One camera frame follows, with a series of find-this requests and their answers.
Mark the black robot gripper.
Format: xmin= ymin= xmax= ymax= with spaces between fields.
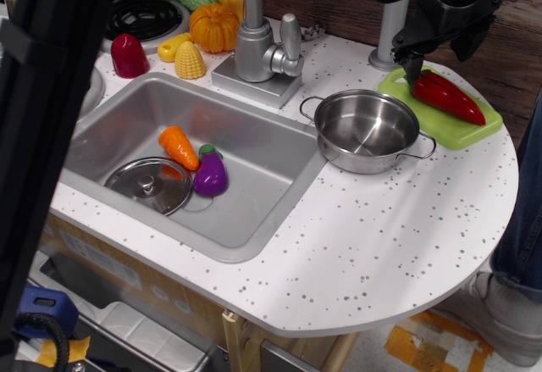
xmin=393 ymin=0 xmax=501 ymax=84

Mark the stainless steel pot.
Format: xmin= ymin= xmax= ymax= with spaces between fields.
xmin=299 ymin=89 xmax=437 ymax=175

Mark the purple toy eggplant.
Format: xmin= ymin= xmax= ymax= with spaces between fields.
xmin=192 ymin=144 xmax=230 ymax=197

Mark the steel pot lid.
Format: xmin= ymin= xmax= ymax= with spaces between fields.
xmin=105 ymin=157 xmax=192 ymax=215

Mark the red toy chili pepper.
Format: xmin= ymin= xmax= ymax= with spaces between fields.
xmin=409 ymin=69 xmax=486 ymax=125

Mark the grey support pole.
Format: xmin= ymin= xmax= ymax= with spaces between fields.
xmin=368 ymin=0 xmax=409 ymax=71

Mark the green plastic cutting board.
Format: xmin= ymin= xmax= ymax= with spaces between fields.
xmin=378 ymin=69 xmax=503 ymax=150

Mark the grey toy faucet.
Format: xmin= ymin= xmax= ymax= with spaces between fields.
xmin=211 ymin=0 xmax=304 ymax=108

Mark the grey toy sink basin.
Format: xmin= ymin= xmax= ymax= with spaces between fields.
xmin=60 ymin=73 xmax=325 ymax=262

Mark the blue jeans leg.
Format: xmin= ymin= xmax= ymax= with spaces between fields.
xmin=491 ymin=97 xmax=541 ymax=302

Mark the orange toy pumpkin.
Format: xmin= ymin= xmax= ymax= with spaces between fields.
xmin=189 ymin=3 xmax=240 ymax=53

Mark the yellow toy corn cob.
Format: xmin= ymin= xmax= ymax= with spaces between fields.
xmin=174 ymin=41 xmax=207 ymax=80

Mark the grey sneaker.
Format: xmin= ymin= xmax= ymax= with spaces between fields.
xmin=436 ymin=258 xmax=541 ymax=367

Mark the yellow toy squash piece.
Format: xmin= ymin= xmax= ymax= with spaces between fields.
xmin=157 ymin=32 xmax=191 ymax=63

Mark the orange toy carrot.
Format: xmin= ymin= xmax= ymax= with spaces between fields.
xmin=158 ymin=125 xmax=200 ymax=171

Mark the black coil stove burner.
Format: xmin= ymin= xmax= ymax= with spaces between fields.
xmin=101 ymin=0 xmax=191 ymax=55

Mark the red toy pepper piece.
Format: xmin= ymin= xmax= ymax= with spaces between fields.
xmin=110 ymin=33 xmax=150 ymax=79

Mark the wooden toy kitchen cabinet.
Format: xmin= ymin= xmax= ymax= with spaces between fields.
xmin=34 ymin=214 xmax=359 ymax=371

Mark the black camera mount frame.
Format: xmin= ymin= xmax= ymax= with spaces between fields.
xmin=1 ymin=0 xmax=113 ymax=371

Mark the black braided cable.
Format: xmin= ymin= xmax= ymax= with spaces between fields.
xmin=14 ymin=312 xmax=71 ymax=364

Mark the blue clamp handle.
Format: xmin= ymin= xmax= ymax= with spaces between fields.
xmin=14 ymin=285 xmax=79 ymax=339

